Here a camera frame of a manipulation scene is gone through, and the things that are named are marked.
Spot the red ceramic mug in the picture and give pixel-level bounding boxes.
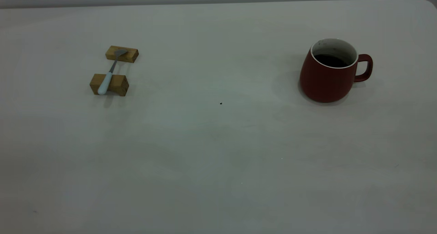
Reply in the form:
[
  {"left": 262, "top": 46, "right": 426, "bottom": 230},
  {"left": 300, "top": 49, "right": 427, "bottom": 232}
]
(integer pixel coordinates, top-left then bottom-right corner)
[{"left": 299, "top": 38, "right": 373, "bottom": 104}]

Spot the arched wooden block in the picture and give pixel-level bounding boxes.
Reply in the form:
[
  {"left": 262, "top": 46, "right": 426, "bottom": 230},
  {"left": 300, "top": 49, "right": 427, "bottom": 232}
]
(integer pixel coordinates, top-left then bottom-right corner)
[{"left": 89, "top": 73, "right": 129, "bottom": 97}]

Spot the spoon with light blue handle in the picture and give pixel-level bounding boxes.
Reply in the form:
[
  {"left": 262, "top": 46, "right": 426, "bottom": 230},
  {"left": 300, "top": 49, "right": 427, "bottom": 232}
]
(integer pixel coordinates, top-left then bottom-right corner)
[{"left": 98, "top": 49, "right": 128, "bottom": 95}]

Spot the flat rectangular wooden block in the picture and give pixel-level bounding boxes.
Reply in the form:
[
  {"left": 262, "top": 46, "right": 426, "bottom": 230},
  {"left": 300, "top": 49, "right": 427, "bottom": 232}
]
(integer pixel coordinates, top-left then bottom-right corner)
[{"left": 105, "top": 45, "right": 139, "bottom": 64}]

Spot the dark coffee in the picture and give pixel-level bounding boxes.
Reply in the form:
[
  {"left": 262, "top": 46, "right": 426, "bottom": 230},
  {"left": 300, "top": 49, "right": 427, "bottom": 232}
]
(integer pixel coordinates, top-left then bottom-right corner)
[{"left": 313, "top": 54, "right": 348, "bottom": 68}]

